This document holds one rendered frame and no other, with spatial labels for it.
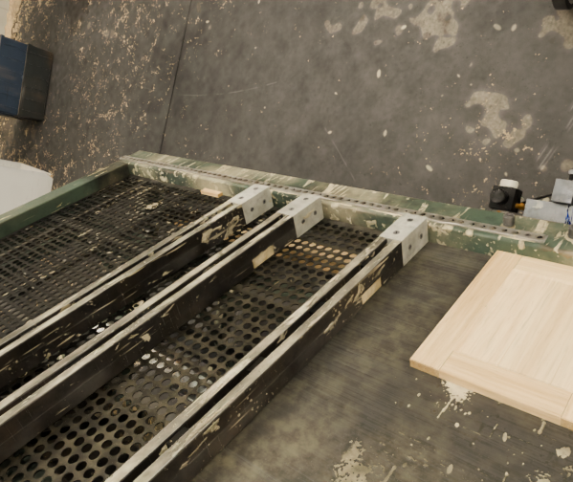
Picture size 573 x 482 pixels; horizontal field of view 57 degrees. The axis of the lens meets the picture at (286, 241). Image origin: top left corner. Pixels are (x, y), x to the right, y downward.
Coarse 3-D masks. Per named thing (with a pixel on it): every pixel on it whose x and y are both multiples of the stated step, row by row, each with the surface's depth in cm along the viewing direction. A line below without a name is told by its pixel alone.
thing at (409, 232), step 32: (416, 224) 126; (384, 256) 116; (352, 288) 108; (288, 320) 103; (320, 320) 102; (256, 352) 96; (288, 352) 96; (224, 384) 90; (256, 384) 91; (192, 416) 86; (224, 416) 86; (160, 448) 82; (192, 448) 82; (128, 480) 78; (160, 480) 78
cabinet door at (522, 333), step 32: (512, 256) 117; (480, 288) 109; (512, 288) 108; (544, 288) 106; (448, 320) 103; (480, 320) 101; (512, 320) 100; (544, 320) 98; (416, 352) 97; (448, 352) 95; (480, 352) 94; (512, 352) 93; (544, 352) 92; (480, 384) 88; (512, 384) 86; (544, 384) 85; (544, 416) 82
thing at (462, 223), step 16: (128, 160) 212; (144, 160) 208; (208, 176) 182; (224, 176) 179; (304, 192) 157; (320, 192) 154; (384, 208) 139; (400, 208) 137; (448, 224) 128; (464, 224) 125; (480, 224) 124; (544, 240) 114
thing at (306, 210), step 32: (288, 224) 140; (224, 256) 130; (192, 288) 119; (224, 288) 127; (128, 320) 112; (160, 320) 114; (96, 352) 104; (128, 352) 109; (32, 384) 99; (64, 384) 99; (96, 384) 105; (0, 416) 93; (32, 416) 96; (0, 448) 92
